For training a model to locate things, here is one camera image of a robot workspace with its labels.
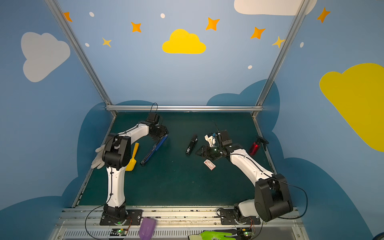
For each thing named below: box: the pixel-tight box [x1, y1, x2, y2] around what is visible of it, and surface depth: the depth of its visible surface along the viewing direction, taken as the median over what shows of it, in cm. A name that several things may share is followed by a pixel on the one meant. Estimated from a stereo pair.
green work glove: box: [188, 230, 237, 240], surface depth 70 cm
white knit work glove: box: [91, 144, 106, 169], surface depth 97 cm
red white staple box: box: [203, 159, 216, 171], surface depth 95 cm
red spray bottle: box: [249, 136, 270, 156], surface depth 90 cm
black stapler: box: [185, 134, 199, 156], surface depth 101 cm
